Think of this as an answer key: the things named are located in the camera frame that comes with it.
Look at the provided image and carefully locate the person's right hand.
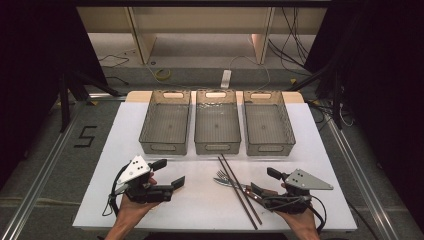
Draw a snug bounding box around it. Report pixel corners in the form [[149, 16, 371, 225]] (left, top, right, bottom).
[[276, 207, 319, 232]]

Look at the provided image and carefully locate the wooden handled steel knife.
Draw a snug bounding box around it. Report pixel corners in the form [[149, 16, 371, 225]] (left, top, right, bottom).
[[213, 177, 268, 201]]

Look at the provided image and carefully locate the black curtain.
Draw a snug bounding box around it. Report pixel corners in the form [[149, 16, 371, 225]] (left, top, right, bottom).
[[304, 0, 424, 231], [0, 0, 108, 188]]

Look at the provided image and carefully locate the thin black floor cable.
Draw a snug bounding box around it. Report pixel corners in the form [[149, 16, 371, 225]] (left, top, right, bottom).
[[98, 53, 130, 69]]

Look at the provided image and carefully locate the black metal stand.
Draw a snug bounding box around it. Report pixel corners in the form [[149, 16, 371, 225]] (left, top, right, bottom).
[[289, 63, 345, 130], [58, 70, 123, 133]]

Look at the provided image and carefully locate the wooden handled steel fork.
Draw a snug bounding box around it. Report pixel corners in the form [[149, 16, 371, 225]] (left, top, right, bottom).
[[215, 169, 264, 203]]

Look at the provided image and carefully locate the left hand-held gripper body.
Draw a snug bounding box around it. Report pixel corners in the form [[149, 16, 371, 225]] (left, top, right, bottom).
[[114, 155, 174, 205]]

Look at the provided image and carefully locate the yellow tape roll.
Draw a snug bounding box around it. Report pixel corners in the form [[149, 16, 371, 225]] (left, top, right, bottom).
[[155, 68, 172, 81]]

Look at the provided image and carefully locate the light wooden shelf unit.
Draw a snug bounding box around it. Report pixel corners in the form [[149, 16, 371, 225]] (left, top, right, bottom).
[[76, 6, 328, 66]]

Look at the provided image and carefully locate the dark brown chopstick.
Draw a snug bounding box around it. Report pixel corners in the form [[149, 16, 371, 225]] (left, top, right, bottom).
[[217, 155, 259, 231], [220, 153, 263, 226]]

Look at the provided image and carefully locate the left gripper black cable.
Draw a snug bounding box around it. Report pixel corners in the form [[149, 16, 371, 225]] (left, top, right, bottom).
[[101, 163, 134, 218]]

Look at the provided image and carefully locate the white power cable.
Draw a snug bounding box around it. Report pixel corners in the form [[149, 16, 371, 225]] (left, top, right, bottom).
[[229, 54, 272, 90]]

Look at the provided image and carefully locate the white power strip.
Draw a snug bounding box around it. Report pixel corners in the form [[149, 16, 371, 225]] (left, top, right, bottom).
[[220, 69, 232, 90]]

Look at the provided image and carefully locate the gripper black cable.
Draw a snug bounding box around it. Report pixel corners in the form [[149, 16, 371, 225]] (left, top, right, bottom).
[[266, 194, 328, 234], [101, 163, 134, 218]]

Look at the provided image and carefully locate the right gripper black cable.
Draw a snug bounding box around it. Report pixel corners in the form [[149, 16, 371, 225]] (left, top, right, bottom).
[[266, 194, 328, 234]]

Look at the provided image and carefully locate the black cable bundle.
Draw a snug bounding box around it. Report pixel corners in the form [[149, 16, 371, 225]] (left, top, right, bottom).
[[268, 6, 313, 76]]

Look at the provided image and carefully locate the aluminium floor rail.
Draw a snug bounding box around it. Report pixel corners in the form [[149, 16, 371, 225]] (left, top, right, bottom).
[[328, 116, 401, 240], [0, 99, 92, 240]]

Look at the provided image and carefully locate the person's left hand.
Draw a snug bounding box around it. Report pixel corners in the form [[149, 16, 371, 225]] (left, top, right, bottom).
[[116, 177, 160, 223]]

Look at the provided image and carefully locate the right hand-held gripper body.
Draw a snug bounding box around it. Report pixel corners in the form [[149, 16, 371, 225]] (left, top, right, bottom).
[[261, 168, 335, 215]]

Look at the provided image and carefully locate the smoky clear plastic bin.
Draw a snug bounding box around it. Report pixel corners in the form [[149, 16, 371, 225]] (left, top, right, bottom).
[[138, 89, 193, 156], [242, 89, 297, 157], [193, 88, 242, 156]]

